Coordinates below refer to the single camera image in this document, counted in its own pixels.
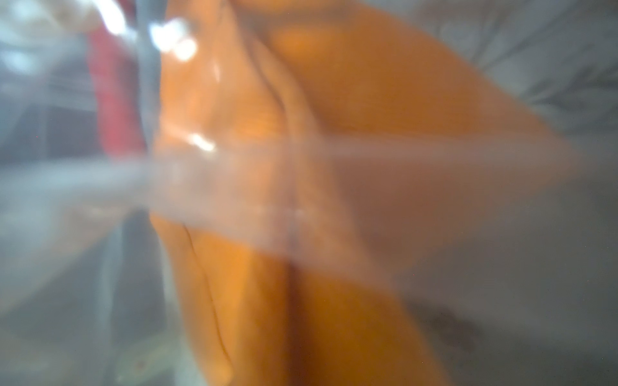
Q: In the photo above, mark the orange trousers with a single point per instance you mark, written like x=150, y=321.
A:
x=329, y=146

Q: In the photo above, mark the clear plastic vacuum bag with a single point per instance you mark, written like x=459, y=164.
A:
x=88, y=296

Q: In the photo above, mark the red folded garment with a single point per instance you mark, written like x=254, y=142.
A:
x=114, y=72

